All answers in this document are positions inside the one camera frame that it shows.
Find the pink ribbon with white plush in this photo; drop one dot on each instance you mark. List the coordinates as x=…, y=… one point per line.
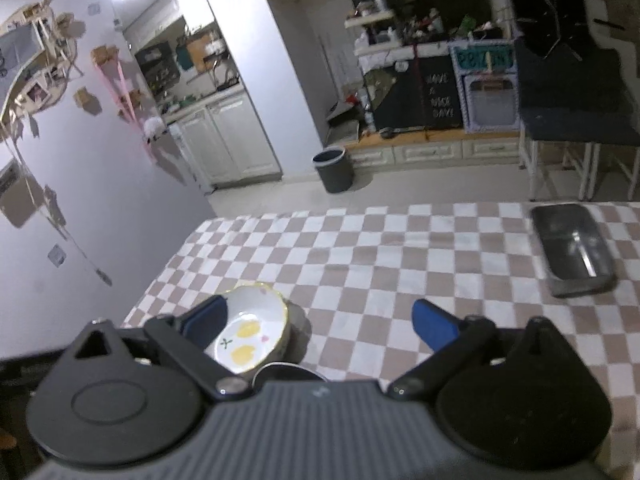
x=125, y=95

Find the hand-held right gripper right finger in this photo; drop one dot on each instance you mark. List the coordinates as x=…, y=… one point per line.
x=432, y=327

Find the dark cushioned chair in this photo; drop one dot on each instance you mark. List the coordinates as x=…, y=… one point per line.
x=575, y=110

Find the kitchen dish rack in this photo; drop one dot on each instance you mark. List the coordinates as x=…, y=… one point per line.
x=222, y=72

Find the grey trash bin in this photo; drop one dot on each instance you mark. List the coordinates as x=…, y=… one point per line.
x=332, y=172

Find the white shelf rack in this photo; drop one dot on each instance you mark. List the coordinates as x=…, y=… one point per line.
x=372, y=30

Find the yellow-rimmed lemon print bowl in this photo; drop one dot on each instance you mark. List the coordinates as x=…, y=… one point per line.
x=250, y=325

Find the steel rectangular container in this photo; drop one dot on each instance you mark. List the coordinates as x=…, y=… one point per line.
x=560, y=250

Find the white kitchen base cabinet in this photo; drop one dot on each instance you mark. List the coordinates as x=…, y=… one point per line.
x=230, y=135

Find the black letter board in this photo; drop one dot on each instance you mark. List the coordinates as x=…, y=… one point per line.
x=440, y=95

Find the teal sign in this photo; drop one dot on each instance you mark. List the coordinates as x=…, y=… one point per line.
x=482, y=57

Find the black vest with white trim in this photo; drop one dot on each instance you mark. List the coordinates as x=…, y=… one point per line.
x=545, y=0

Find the wooden wall photo display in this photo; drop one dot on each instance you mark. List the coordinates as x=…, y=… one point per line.
x=35, y=70

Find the checkered tablecloth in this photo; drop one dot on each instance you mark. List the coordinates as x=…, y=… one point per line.
x=375, y=260

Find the small steel oval bowl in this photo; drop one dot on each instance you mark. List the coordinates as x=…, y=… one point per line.
x=285, y=372

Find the white framed printed box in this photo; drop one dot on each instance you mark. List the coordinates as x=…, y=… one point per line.
x=490, y=102

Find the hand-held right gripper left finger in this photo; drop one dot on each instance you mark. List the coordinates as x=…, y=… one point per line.
x=205, y=325

